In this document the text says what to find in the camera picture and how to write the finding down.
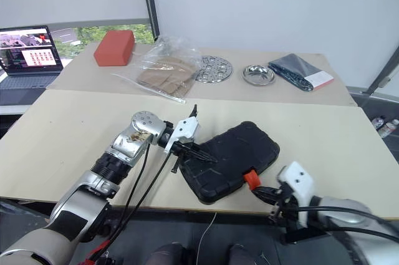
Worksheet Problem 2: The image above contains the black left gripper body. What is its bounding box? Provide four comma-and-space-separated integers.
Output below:
170, 140, 196, 174

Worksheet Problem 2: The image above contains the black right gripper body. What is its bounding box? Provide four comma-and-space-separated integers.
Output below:
268, 183, 300, 226

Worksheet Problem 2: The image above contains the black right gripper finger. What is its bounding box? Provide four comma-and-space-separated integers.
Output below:
252, 191, 278, 207
256, 186, 282, 195

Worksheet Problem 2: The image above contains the black hard case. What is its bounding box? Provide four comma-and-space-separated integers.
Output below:
180, 120, 281, 205

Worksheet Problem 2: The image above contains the tan folded cloth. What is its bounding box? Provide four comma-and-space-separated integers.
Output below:
137, 55, 196, 98

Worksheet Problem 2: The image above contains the perforated round metal plate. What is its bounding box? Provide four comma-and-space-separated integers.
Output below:
194, 55, 234, 84

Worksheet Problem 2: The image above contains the clear plastic bag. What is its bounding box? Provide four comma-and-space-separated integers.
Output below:
111, 35, 204, 105

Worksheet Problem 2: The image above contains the small steel bowl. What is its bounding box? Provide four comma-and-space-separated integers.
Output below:
242, 64, 277, 86

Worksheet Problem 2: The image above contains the red rectangular block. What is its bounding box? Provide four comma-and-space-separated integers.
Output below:
93, 30, 136, 67

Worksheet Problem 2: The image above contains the dark rounded shape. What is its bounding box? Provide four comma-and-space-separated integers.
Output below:
148, 242, 195, 265

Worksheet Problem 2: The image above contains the dark grey packaged cloth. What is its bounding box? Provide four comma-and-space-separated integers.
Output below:
268, 53, 335, 92

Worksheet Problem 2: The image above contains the black ribbed pole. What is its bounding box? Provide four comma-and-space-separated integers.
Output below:
138, 0, 160, 44

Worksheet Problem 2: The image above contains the small plastic bottle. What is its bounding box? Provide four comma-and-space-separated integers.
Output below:
372, 115, 387, 132
378, 118, 399, 138

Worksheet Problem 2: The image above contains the open laptop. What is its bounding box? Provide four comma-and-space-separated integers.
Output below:
0, 25, 65, 107

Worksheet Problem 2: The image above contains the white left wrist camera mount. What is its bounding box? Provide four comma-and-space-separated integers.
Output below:
164, 117, 201, 154

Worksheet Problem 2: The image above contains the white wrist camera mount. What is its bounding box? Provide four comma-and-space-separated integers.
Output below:
277, 161, 316, 228
164, 117, 201, 154

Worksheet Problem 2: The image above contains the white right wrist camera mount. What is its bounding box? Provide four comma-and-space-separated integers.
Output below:
277, 161, 316, 228

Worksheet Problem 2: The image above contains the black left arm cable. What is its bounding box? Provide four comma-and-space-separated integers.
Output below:
89, 152, 172, 261
104, 143, 151, 249

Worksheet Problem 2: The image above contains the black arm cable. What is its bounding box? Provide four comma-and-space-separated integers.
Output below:
89, 152, 172, 261
294, 203, 399, 244
104, 143, 151, 249

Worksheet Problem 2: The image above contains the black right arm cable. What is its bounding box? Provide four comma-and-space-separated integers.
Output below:
294, 203, 399, 244

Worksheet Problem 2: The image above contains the thin white wire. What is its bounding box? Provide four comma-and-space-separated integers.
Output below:
196, 211, 219, 265

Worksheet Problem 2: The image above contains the red cable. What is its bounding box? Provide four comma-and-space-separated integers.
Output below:
83, 239, 110, 262

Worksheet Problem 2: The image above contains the grey metal frame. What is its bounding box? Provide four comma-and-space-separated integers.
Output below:
365, 45, 399, 96

